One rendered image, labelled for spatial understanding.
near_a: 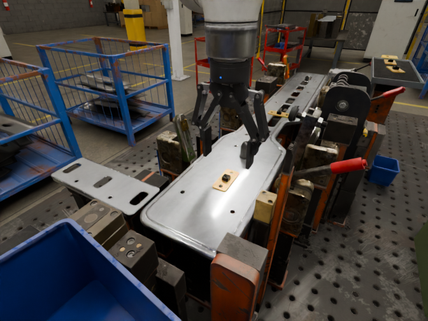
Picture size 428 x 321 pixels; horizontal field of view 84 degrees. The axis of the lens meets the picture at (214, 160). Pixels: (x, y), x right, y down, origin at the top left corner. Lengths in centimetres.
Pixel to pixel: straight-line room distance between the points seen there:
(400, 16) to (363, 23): 111
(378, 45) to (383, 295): 701
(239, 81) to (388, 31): 717
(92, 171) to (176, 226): 31
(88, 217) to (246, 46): 40
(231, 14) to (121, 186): 44
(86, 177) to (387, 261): 92
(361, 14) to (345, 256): 777
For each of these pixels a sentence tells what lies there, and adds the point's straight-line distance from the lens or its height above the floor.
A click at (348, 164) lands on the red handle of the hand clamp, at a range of 48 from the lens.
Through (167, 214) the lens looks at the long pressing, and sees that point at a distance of 52.
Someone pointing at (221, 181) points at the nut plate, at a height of 100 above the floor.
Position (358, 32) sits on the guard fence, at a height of 59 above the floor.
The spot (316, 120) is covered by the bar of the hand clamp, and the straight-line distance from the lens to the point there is 44.
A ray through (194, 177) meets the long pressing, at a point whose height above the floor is 100.
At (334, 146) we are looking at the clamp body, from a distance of 67.
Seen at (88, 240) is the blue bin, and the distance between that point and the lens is 31.
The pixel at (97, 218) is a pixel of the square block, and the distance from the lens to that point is 47.
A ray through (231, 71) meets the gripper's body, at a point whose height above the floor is 127.
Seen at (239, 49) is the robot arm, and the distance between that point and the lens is 43.
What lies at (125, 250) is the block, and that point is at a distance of 39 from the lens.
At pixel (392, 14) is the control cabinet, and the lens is 754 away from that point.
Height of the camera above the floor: 138
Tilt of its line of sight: 34 degrees down
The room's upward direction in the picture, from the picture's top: straight up
